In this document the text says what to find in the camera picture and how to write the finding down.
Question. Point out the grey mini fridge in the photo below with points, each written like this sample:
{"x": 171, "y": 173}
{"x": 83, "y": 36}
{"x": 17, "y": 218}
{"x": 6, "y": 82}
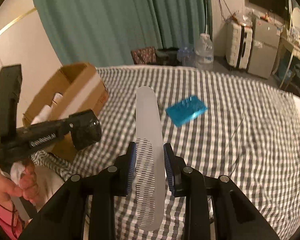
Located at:
{"x": 264, "y": 48}

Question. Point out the brown cardboard box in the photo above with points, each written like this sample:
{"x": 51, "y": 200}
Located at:
{"x": 73, "y": 88}

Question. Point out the translucent white comb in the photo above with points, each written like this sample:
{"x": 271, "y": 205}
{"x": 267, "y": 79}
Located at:
{"x": 150, "y": 164}

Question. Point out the white round mirror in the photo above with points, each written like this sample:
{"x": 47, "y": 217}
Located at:
{"x": 295, "y": 17}

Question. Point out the patterned brown bag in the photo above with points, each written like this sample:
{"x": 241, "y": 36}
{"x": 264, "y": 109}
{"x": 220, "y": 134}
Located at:
{"x": 144, "y": 55}

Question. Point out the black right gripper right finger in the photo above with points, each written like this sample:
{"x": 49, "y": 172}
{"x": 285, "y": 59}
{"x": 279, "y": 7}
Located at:
{"x": 214, "y": 206}

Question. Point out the pack of water bottles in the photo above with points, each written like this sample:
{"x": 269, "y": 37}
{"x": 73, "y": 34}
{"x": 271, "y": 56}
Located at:
{"x": 186, "y": 56}

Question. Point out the green curtain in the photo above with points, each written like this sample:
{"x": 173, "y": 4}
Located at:
{"x": 104, "y": 32}

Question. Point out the large clear water jug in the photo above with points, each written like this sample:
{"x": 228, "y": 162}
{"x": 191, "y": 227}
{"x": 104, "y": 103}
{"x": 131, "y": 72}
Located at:
{"x": 204, "y": 51}

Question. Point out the wooden desk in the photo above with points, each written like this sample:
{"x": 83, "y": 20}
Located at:
{"x": 288, "y": 55}

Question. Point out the person left hand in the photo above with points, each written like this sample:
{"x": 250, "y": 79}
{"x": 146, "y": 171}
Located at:
{"x": 29, "y": 189}

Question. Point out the white suitcase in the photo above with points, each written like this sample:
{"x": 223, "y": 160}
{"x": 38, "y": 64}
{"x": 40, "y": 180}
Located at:
{"x": 238, "y": 45}

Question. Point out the teal blue pouch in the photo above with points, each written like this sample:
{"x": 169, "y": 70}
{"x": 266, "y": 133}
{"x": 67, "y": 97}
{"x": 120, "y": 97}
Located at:
{"x": 186, "y": 110}

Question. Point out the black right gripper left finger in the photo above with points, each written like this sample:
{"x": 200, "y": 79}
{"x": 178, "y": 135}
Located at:
{"x": 63, "y": 216}

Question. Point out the checkered bed sheet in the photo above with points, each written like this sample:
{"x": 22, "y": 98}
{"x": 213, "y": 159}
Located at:
{"x": 249, "y": 132}

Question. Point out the black bag on floor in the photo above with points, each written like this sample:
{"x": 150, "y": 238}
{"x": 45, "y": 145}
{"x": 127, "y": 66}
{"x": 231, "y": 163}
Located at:
{"x": 167, "y": 57}

